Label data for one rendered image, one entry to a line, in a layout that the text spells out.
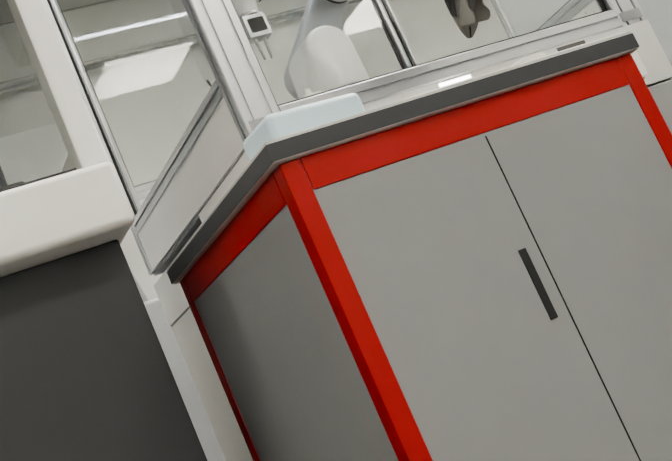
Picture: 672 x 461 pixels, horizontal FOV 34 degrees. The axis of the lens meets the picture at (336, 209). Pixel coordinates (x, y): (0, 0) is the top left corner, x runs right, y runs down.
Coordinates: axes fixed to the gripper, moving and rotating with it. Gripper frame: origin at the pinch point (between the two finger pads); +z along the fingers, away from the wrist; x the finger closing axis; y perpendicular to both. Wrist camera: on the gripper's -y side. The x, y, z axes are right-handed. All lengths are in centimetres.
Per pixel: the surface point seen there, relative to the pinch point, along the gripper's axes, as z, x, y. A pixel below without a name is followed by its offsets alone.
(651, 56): 17, 51, -1
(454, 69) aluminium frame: 9.1, 1.0, -6.7
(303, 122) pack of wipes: -9, -64, 50
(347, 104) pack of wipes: -9, -57, 49
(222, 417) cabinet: 93, -47, -50
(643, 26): 11, 53, -5
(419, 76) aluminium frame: 8.7, -7.1, -7.6
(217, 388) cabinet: 84, -47, -49
